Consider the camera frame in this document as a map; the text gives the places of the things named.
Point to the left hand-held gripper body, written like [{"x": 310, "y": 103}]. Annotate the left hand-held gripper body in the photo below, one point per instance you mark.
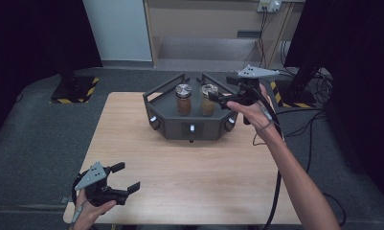
[{"x": 94, "y": 177}]

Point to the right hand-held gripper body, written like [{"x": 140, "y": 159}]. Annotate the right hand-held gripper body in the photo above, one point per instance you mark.
[{"x": 250, "y": 84}]

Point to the silver-lidded jar light brown contents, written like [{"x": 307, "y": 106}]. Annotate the silver-lidded jar light brown contents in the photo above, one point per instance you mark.
[{"x": 208, "y": 107}]

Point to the silver-lidded jar dark brown contents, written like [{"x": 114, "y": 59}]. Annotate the silver-lidded jar dark brown contents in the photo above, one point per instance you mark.
[{"x": 183, "y": 99}]

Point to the black hexagonal tray with knobs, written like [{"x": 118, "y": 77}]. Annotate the black hexagonal tray with knobs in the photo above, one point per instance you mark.
[{"x": 173, "y": 108}]

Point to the person's right hand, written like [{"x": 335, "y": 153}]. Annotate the person's right hand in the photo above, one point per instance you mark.
[{"x": 258, "y": 113}]

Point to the person's left hand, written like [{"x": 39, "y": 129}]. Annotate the person's left hand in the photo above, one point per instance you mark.
[{"x": 87, "y": 214}]

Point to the black stand with striped base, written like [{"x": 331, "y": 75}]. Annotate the black stand with striped base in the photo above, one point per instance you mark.
[
  {"x": 295, "y": 94},
  {"x": 72, "y": 91}
]

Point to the white power strip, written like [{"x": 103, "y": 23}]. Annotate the white power strip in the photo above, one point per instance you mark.
[{"x": 269, "y": 5}]

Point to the black curtain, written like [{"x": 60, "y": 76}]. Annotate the black curtain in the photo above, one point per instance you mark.
[
  {"x": 362, "y": 64},
  {"x": 30, "y": 48}
]

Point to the white panel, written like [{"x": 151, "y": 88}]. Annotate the white panel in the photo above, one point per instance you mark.
[{"x": 117, "y": 28}]

